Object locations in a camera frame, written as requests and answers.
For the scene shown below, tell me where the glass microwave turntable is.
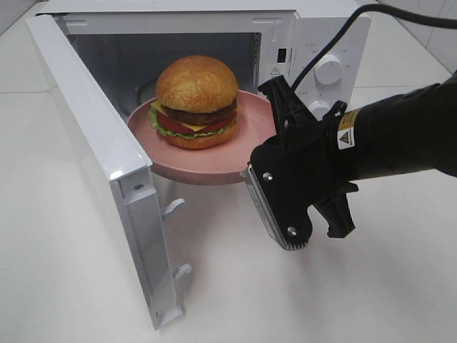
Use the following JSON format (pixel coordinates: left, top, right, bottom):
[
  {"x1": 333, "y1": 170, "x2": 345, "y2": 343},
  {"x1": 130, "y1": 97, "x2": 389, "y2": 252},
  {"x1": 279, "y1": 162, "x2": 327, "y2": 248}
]
[{"x1": 134, "y1": 60, "x2": 171, "y2": 106}]

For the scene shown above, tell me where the lower white timer knob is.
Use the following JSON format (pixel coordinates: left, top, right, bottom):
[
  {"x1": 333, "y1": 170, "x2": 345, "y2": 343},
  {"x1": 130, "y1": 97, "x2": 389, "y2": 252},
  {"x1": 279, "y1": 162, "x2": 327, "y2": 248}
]
[{"x1": 308, "y1": 100, "x2": 331, "y2": 121}]

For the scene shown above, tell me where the burger with lettuce and cheese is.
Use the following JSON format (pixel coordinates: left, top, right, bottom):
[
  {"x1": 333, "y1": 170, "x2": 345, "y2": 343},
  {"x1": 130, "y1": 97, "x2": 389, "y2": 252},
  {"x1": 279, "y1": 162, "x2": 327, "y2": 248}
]
[{"x1": 149, "y1": 55, "x2": 239, "y2": 150}]

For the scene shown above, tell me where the pink plate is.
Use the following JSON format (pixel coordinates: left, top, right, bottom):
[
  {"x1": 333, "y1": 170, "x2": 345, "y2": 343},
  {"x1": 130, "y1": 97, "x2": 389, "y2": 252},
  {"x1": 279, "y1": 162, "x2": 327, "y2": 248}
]
[{"x1": 127, "y1": 91, "x2": 276, "y2": 185}]

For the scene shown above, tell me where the upper white power knob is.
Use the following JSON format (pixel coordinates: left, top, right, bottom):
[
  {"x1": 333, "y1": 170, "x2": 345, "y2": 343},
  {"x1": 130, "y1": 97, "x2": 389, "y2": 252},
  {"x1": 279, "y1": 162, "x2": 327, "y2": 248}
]
[{"x1": 314, "y1": 54, "x2": 343, "y2": 85}]

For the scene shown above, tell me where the white microwave door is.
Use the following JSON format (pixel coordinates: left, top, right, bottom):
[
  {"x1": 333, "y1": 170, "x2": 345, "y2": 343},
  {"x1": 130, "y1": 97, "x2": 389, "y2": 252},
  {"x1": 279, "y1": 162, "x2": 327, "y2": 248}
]
[{"x1": 26, "y1": 15, "x2": 182, "y2": 329}]

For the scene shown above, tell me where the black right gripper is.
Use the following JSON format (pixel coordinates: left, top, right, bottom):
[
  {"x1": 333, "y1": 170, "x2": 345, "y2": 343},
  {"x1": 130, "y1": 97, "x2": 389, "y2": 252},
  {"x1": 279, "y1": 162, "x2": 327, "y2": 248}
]
[{"x1": 249, "y1": 75, "x2": 358, "y2": 243}]

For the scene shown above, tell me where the white warning label sticker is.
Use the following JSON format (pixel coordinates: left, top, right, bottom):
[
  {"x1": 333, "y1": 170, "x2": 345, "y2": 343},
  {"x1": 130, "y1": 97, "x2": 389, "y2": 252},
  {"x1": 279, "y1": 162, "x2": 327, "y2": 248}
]
[{"x1": 265, "y1": 63, "x2": 285, "y2": 80}]

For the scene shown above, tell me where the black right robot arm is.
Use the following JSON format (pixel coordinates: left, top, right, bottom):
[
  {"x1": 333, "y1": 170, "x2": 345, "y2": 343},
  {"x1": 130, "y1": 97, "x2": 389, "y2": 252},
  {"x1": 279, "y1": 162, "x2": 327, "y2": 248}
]
[{"x1": 245, "y1": 76, "x2": 456, "y2": 250}]

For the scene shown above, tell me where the black right camera cable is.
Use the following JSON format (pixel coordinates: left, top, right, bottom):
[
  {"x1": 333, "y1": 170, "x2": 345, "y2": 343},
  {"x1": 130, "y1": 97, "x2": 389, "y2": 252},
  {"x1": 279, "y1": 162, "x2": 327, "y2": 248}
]
[{"x1": 291, "y1": 3, "x2": 457, "y2": 89}]

